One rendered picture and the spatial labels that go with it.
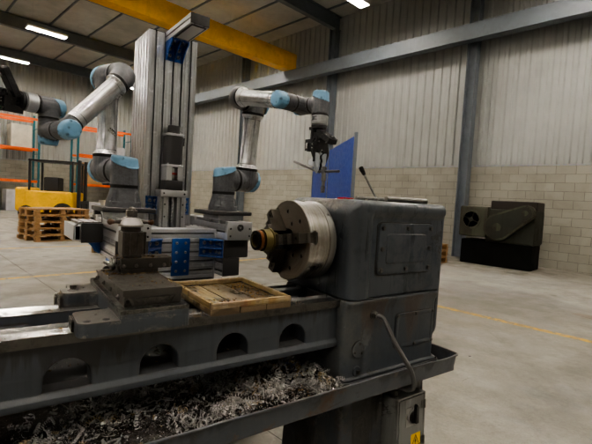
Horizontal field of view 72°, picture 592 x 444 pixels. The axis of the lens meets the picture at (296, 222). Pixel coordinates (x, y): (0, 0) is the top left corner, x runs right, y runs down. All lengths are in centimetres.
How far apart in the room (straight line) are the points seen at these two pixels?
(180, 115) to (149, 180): 37
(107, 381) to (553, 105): 1124
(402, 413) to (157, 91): 186
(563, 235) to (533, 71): 401
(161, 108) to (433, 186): 1068
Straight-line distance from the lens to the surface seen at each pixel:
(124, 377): 132
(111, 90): 197
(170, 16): 1335
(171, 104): 227
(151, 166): 220
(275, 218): 164
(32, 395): 129
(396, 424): 193
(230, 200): 213
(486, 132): 1206
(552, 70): 1195
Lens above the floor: 124
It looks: 3 degrees down
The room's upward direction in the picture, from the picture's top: 3 degrees clockwise
